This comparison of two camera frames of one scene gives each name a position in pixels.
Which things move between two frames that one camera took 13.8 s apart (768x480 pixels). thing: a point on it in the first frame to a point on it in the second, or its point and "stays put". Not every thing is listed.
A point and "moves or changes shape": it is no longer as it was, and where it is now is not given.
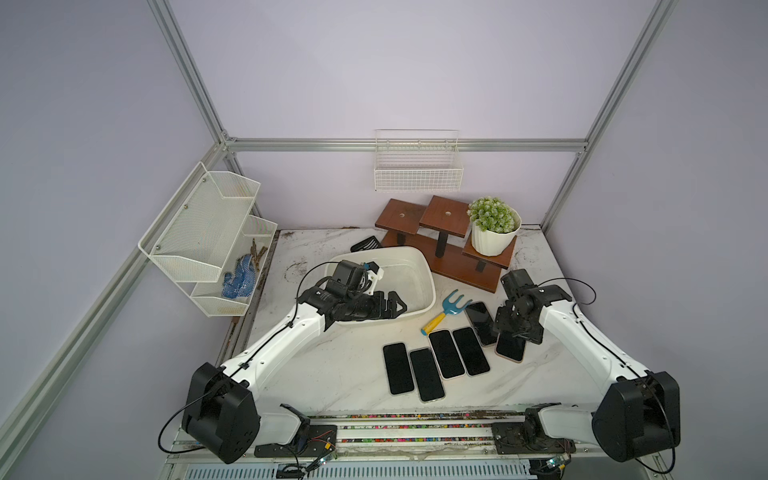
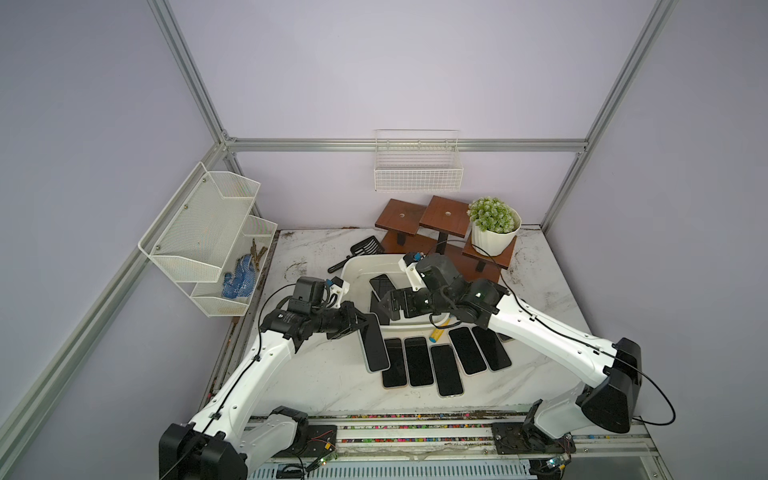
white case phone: [511, 347] to [492, 348]
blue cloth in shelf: [241, 282] stays put
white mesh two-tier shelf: [202, 232] stays put
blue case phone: [472, 354] stays put
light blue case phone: [447, 355] moves or changes shape
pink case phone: [427, 378] moves or changes shape
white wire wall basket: [417, 160] stays put
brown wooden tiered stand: [437, 228] stays put
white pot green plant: [494, 225] stays put
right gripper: [502, 313] to [397, 295]
